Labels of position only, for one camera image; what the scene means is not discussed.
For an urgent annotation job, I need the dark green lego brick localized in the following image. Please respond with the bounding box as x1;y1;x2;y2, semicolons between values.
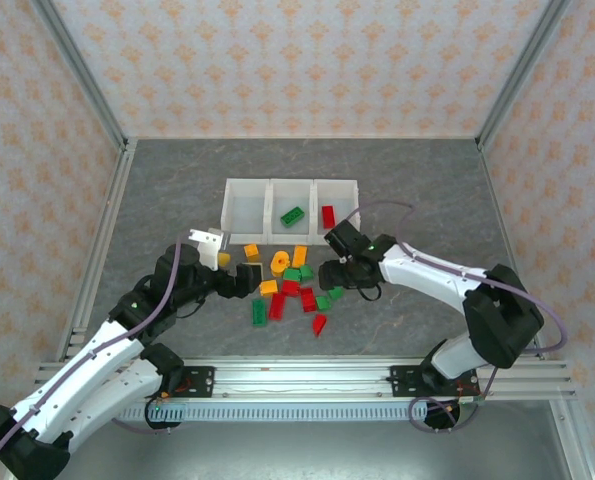
280;206;307;229

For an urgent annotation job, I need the aluminium front mounting beam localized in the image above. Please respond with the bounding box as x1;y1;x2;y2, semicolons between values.
31;355;578;401

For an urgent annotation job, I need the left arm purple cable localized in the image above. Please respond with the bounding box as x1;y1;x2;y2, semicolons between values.
0;234;188;471

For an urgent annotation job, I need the aluminium side rail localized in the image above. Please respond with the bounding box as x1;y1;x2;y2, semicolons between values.
56;139;139;362
475;139;551;361

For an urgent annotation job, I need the aluminium back rail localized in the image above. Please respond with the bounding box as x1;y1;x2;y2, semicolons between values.
126;134;481;143

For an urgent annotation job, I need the grey slotted cable duct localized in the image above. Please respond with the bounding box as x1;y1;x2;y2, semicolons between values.
114;401;431;424

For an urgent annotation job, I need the aluminium frame post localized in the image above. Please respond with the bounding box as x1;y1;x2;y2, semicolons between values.
30;0;129;147
476;0;574;147

